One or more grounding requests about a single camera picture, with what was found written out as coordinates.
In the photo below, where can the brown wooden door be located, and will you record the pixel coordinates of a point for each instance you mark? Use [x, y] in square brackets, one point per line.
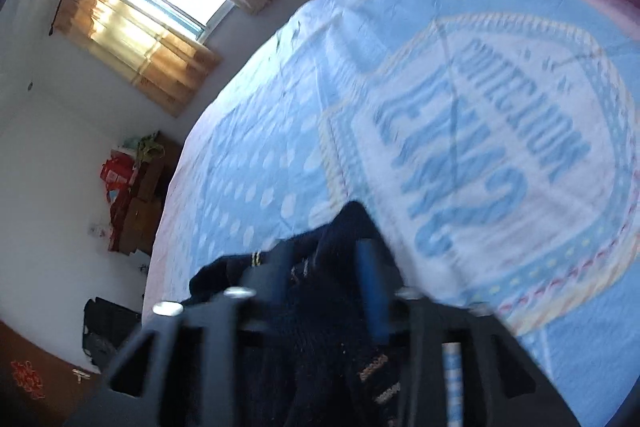
[35, 347]

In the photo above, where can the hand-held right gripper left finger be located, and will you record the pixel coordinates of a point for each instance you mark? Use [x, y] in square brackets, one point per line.
[270, 272]

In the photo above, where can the large black bag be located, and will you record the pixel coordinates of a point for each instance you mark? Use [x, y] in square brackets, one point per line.
[107, 324]

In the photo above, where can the blue pink printed bedsheet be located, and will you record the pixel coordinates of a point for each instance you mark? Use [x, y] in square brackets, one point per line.
[350, 107]

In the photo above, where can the navy patterned knit sweater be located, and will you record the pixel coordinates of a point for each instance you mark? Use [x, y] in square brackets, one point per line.
[310, 352]

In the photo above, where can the green cloth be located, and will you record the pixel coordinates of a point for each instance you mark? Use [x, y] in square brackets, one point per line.
[149, 146]

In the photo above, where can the red gift box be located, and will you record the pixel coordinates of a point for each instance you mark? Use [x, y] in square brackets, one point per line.
[116, 169]

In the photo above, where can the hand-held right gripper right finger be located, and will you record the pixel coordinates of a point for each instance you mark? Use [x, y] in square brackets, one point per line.
[372, 287]

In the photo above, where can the brown wooden desk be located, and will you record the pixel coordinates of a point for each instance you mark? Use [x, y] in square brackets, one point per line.
[145, 214]

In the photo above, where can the red knot ornament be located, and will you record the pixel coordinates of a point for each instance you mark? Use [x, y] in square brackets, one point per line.
[27, 379]

